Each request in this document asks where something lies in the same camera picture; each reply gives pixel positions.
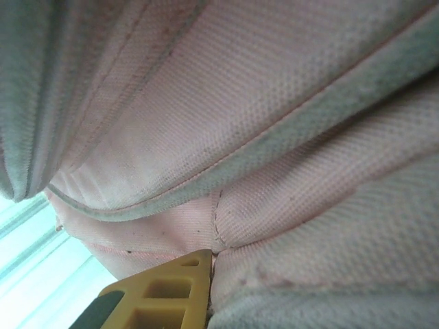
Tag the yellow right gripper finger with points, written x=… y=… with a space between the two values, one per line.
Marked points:
x=164 y=308

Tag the pink backpack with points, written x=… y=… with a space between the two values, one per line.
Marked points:
x=274 y=103

